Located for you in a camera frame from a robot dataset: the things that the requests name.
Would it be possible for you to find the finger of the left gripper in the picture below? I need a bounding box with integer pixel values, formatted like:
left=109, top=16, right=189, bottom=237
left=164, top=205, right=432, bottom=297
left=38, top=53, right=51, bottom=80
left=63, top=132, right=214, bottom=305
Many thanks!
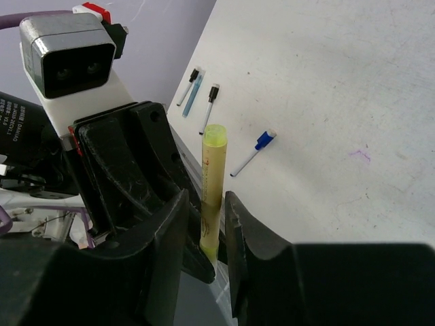
left=182, top=204, right=215, bottom=284

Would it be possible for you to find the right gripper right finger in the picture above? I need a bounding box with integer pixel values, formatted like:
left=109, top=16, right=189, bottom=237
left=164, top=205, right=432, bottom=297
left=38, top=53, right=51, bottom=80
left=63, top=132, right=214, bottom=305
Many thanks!
left=224, top=192, right=434, bottom=325

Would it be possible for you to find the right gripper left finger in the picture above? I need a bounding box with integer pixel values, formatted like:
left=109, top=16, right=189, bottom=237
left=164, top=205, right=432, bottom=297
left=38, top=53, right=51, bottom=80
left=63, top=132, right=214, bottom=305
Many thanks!
left=1, top=190, right=189, bottom=325

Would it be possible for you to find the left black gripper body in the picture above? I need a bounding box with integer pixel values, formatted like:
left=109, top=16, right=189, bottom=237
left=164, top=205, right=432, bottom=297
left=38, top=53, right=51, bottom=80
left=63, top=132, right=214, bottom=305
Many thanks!
left=67, top=101, right=201, bottom=251

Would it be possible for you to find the yellow highlighter pen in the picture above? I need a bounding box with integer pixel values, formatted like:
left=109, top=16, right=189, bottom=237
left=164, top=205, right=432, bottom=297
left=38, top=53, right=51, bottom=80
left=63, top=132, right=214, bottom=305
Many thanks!
left=200, top=124, right=228, bottom=266

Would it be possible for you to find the blue cap whiteboard marker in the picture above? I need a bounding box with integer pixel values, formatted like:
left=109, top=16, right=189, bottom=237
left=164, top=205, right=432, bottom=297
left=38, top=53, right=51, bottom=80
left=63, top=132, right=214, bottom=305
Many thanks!
left=230, top=129, right=277, bottom=177

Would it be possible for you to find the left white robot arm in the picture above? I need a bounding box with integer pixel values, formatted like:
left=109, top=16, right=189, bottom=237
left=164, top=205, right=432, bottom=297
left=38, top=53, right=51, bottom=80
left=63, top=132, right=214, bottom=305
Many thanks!
left=1, top=94, right=215, bottom=283

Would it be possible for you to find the light blue pen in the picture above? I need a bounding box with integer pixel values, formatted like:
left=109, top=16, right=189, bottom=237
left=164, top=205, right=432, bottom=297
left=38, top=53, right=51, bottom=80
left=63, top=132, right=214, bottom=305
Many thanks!
left=182, top=71, right=205, bottom=117

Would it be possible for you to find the black cap marker outer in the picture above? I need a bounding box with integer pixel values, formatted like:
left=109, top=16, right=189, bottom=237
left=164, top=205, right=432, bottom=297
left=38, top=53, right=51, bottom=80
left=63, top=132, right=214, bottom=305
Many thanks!
left=176, top=67, right=201, bottom=106

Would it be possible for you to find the black cap marker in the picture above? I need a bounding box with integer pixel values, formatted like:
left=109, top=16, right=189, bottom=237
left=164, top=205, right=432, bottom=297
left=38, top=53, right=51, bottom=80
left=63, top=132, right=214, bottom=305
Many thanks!
left=176, top=67, right=201, bottom=106
left=198, top=84, right=220, bottom=135

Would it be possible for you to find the black cap marker inner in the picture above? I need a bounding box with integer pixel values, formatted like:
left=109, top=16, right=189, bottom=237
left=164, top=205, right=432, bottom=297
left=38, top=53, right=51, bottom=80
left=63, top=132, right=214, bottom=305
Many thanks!
left=198, top=84, right=220, bottom=135

